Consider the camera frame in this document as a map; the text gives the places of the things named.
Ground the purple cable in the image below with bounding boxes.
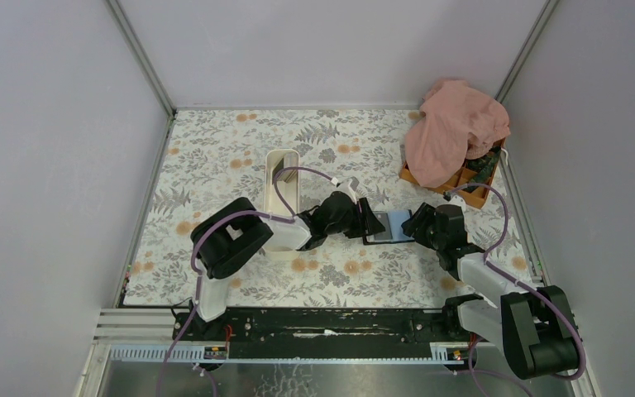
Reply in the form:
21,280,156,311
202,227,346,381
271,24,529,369
443,182,587,397
155,165,341,397

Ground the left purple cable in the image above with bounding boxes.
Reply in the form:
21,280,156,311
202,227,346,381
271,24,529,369
155,165,341,397

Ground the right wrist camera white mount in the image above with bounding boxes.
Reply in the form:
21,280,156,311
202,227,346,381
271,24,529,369
443,191,467,210

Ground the cream plastic oblong tray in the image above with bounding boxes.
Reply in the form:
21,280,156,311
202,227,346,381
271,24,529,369
263,149,300,261

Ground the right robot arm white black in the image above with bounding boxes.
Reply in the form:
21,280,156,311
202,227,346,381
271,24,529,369
402,203,586,380

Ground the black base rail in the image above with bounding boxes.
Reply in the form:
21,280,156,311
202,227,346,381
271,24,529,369
172,307,474,360

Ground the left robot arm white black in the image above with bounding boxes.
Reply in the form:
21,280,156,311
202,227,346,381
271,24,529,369
190,191,387,323

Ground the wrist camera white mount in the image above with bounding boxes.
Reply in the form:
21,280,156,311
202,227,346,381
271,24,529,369
443,191,467,210
336,177,360,203

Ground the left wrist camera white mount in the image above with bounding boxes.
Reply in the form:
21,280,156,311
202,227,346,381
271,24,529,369
336,177,360,203

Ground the floral patterned table mat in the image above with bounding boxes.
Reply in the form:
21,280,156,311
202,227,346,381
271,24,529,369
124,108,541,309

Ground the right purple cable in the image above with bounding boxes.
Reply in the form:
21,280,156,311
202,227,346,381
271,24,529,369
443,182,587,397

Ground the wooden organizer box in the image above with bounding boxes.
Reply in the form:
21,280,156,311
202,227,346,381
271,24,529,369
427,138,506,209

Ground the pink cloth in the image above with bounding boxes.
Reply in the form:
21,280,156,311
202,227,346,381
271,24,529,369
404,79,511,188

